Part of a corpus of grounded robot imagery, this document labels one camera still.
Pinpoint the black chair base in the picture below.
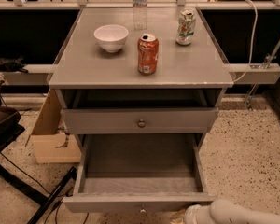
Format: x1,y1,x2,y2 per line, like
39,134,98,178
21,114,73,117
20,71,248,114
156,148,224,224
0,107,84,224

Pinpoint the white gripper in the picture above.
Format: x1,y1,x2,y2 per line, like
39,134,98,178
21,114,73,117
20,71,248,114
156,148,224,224
170,204,213,224

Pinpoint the grey drawer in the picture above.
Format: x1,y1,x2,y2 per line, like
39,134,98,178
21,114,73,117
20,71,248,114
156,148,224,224
61,89,220,134
63,133,215,213

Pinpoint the white cable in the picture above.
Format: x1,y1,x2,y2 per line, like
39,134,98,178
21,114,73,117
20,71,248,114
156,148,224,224
232,0,259,84

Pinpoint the black floor cable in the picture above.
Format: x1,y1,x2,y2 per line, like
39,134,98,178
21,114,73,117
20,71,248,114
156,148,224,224
0,152,90,224

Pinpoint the metal rail frame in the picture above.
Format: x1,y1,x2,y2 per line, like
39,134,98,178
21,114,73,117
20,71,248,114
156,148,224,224
0,0,280,86

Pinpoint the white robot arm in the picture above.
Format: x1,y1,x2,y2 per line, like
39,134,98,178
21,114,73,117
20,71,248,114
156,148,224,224
170,199,280,224

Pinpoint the grey drawer cabinet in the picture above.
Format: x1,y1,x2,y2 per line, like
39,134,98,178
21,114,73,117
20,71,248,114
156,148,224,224
49,7,232,134

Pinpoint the cardboard box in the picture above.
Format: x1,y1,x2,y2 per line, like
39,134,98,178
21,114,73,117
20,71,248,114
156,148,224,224
30,90,81,163

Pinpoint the clear plastic water bottle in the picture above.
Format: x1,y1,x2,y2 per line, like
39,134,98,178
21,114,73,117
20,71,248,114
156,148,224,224
132,0,147,30

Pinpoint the white green soda can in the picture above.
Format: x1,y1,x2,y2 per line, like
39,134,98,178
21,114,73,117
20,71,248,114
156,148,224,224
175,9,196,46

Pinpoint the grey top drawer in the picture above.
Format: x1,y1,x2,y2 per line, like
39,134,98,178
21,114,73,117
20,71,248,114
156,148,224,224
61,89,220,134

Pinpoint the orange soda can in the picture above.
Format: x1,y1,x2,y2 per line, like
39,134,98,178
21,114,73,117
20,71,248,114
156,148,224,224
137,33,159,75

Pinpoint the white ceramic bowl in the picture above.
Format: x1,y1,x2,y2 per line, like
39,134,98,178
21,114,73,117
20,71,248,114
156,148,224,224
93,24,129,53

